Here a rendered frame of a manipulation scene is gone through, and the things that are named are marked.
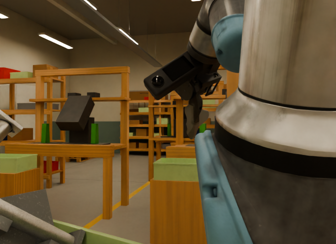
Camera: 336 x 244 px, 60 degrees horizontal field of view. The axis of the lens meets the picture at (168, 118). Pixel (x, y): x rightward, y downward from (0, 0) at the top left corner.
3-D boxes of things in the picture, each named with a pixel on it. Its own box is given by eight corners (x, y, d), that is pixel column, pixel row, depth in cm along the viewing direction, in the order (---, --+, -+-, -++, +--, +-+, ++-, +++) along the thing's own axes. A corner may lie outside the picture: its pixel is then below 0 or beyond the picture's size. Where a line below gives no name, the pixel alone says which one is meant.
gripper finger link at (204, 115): (214, 134, 67) (211, 96, 63) (196, 144, 63) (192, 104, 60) (204, 131, 69) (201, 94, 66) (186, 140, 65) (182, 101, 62)
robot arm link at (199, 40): (216, 43, 49) (185, 16, 52) (205, 64, 52) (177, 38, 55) (242, 36, 53) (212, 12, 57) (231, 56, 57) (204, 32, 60)
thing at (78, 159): (79, 162, 874) (79, 147, 875) (54, 161, 888) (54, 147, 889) (96, 157, 993) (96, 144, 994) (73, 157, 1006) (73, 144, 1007)
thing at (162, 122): (202, 157, 999) (202, 92, 1003) (119, 155, 1064) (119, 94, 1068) (203, 155, 1052) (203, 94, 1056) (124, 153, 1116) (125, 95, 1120)
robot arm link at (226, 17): (310, 27, 35) (286, -13, 43) (217, 27, 36) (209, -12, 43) (290, 77, 41) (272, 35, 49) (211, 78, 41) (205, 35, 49)
